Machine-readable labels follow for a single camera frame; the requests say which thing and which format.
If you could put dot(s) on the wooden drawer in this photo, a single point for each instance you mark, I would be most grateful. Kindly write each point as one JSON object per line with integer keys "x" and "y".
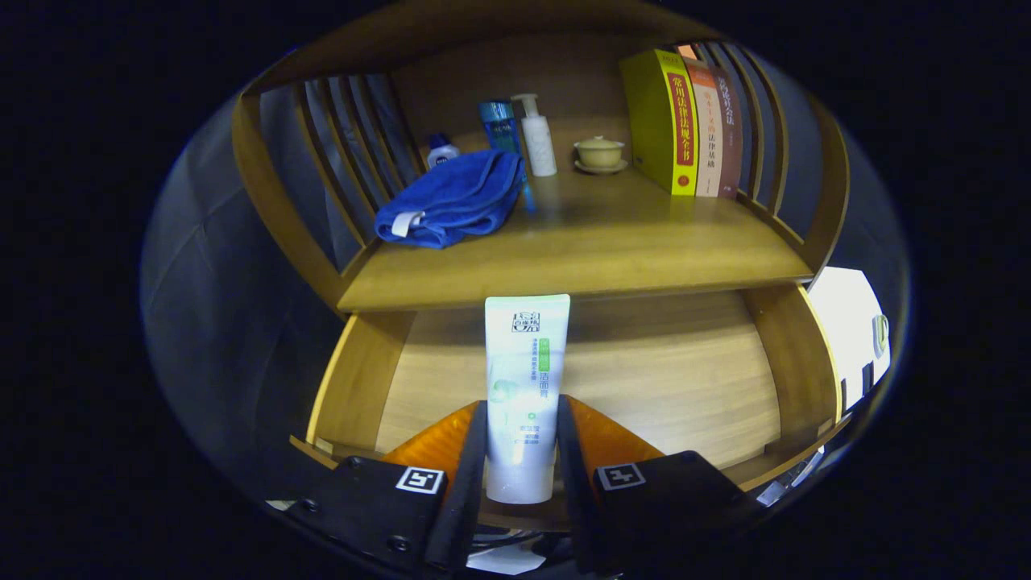
{"x": 660, "y": 379}

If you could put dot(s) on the teal blue bottle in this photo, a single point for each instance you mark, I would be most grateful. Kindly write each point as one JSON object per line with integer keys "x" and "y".
{"x": 498, "y": 125}

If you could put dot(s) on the yellow lidded teacup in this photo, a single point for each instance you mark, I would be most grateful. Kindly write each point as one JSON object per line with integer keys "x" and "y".
{"x": 600, "y": 153}

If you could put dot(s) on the white side cabinet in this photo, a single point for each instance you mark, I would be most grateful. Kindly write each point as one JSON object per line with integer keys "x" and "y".
{"x": 842, "y": 322}

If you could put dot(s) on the wooden cabinet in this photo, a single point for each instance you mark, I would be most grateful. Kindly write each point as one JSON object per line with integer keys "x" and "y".
{"x": 274, "y": 209}

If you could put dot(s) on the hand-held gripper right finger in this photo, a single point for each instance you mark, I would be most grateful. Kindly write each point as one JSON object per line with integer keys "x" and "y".
{"x": 573, "y": 499}

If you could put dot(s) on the small black box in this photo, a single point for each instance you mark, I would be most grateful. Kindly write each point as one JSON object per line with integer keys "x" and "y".
{"x": 846, "y": 387}
{"x": 867, "y": 377}

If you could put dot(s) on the small white blue-capped bottle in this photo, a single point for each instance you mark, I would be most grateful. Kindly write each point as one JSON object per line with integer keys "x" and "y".
{"x": 441, "y": 153}

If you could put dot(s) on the brown book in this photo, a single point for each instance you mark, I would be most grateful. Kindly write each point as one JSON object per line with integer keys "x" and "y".
{"x": 729, "y": 137}

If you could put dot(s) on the white pump bottle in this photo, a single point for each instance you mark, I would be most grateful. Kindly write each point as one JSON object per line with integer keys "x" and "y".
{"x": 540, "y": 145}

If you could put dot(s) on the blue folded towel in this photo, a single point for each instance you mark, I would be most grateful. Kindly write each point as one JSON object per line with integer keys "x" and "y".
{"x": 459, "y": 197}

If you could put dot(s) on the white tube with green print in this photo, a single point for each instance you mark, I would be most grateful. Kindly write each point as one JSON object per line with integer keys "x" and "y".
{"x": 523, "y": 362}

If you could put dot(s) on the yellow saucer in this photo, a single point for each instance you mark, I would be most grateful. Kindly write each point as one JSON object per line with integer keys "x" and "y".
{"x": 601, "y": 170}

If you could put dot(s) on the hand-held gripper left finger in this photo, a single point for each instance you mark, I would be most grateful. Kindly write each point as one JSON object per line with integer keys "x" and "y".
{"x": 467, "y": 499}

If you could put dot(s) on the yellow book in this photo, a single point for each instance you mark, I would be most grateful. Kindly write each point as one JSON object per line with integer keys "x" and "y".
{"x": 648, "y": 121}

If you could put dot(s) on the orange and white book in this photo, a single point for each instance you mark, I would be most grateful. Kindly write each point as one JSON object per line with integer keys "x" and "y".
{"x": 707, "y": 137}

